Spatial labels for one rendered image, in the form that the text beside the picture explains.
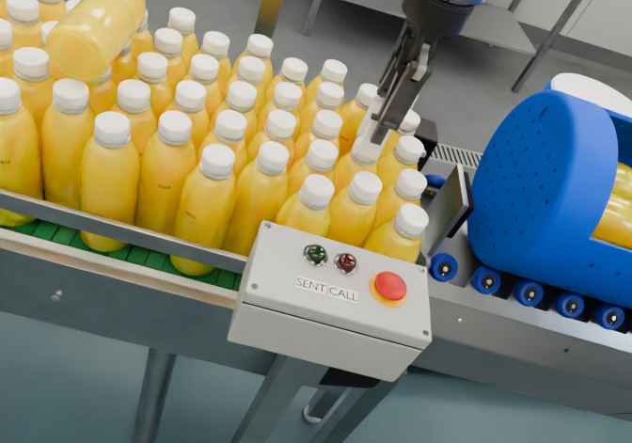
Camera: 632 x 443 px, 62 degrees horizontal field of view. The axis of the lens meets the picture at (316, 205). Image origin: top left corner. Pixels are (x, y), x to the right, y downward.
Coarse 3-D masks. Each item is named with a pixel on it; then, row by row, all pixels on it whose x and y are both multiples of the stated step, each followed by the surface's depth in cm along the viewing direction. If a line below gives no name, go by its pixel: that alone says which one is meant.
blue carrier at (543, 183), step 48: (528, 144) 79; (576, 144) 68; (624, 144) 90; (480, 192) 91; (528, 192) 76; (576, 192) 68; (480, 240) 85; (528, 240) 72; (576, 240) 70; (576, 288) 79; (624, 288) 76
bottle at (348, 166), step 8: (352, 152) 74; (344, 160) 75; (352, 160) 74; (376, 160) 75; (336, 168) 76; (344, 168) 74; (352, 168) 74; (360, 168) 74; (368, 168) 74; (376, 168) 76; (336, 176) 75; (344, 176) 74; (352, 176) 74; (336, 184) 75; (344, 184) 75; (336, 192) 76
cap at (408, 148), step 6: (402, 138) 77; (408, 138) 77; (414, 138) 78; (402, 144) 76; (408, 144) 76; (414, 144) 77; (420, 144) 77; (396, 150) 77; (402, 150) 76; (408, 150) 75; (414, 150) 76; (420, 150) 76; (402, 156) 77; (408, 156) 76; (414, 156) 76
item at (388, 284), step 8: (384, 272) 57; (376, 280) 56; (384, 280) 56; (392, 280) 56; (400, 280) 57; (376, 288) 56; (384, 288) 55; (392, 288) 56; (400, 288) 56; (384, 296) 55; (392, 296) 55; (400, 296) 55
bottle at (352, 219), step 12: (348, 192) 68; (336, 204) 70; (348, 204) 68; (360, 204) 68; (372, 204) 70; (336, 216) 69; (348, 216) 69; (360, 216) 69; (372, 216) 70; (336, 228) 70; (348, 228) 69; (360, 228) 69; (372, 228) 72; (336, 240) 71; (348, 240) 71; (360, 240) 71
